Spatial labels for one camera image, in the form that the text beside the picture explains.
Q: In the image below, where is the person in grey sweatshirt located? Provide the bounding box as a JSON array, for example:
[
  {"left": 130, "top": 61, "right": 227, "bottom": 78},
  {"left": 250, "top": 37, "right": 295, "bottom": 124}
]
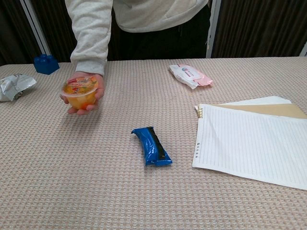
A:
[{"left": 111, "top": 0, "right": 210, "bottom": 58}]

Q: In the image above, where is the pink white wet wipes pack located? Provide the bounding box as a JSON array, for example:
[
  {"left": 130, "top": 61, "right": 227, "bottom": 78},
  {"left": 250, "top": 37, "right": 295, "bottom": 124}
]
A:
[{"left": 168, "top": 64, "right": 213, "bottom": 90}]

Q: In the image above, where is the person's right hand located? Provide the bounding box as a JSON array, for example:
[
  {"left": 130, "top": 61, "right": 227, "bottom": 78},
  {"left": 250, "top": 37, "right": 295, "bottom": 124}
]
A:
[{"left": 67, "top": 71, "right": 106, "bottom": 116}]

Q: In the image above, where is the lined white paper sheet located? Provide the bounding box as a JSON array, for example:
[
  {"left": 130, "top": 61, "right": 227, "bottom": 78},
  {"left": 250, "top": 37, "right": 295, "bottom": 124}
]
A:
[{"left": 192, "top": 103, "right": 307, "bottom": 191}]

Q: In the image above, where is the blue toy building brick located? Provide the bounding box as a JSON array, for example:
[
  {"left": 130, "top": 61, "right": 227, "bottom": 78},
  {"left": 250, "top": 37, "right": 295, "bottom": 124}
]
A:
[{"left": 33, "top": 54, "right": 60, "bottom": 73}]

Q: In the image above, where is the beige woven tablecloth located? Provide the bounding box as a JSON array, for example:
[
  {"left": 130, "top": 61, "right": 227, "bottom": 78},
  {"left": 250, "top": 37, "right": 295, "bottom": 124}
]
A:
[{"left": 0, "top": 56, "right": 307, "bottom": 230}]

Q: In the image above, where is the silver snack bag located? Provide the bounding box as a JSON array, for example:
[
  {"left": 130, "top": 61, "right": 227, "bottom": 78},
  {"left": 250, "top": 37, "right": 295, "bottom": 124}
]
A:
[{"left": 0, "top": 73, "right": 37, "bottom": 103}]

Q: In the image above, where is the plain white paper stack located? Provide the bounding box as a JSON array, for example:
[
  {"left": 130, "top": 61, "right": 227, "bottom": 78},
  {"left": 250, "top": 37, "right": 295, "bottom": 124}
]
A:
[{"left": 219, "top": 95, "right": 293, "bottom": 106}]

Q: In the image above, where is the orange fruit jelly cup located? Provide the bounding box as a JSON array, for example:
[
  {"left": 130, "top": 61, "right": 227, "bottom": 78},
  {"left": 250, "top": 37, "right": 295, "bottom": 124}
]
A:
[{"left": 60, "top": 75, "right": 99, "bottom": 110}]

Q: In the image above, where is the grey sleeved right arm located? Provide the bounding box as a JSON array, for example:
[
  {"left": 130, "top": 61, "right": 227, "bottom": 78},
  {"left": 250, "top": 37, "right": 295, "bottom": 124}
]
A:
[{"left": 70, "top": 0, "right": 113, "bottom": 77}]

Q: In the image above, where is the blue black snack bar wrapper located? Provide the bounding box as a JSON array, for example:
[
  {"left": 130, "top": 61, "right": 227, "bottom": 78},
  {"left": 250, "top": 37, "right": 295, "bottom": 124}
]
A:
[{"left": 130, "top": 126, "right": 173, "bottom": 168}]

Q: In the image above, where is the tan paper folder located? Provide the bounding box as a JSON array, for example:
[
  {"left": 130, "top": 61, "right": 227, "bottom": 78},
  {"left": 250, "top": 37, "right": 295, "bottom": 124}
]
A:
[{"left": 215, "top": 103, "right": 307, "bottom": 120}]

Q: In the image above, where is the dark curtain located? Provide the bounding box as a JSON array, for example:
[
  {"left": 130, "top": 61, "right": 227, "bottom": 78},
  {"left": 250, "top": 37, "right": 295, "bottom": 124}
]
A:
[
  {"left": 0, "top": 0, "right": 77, "bottom": 66},
  {"left": 212, "top": 0, "right": 307, "bottom": 58}
]

